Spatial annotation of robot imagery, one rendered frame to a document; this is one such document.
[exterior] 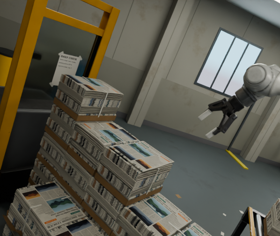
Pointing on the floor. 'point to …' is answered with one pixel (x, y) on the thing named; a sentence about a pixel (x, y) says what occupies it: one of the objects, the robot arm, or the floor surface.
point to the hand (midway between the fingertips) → (204, 126)
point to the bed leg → (239, 228)
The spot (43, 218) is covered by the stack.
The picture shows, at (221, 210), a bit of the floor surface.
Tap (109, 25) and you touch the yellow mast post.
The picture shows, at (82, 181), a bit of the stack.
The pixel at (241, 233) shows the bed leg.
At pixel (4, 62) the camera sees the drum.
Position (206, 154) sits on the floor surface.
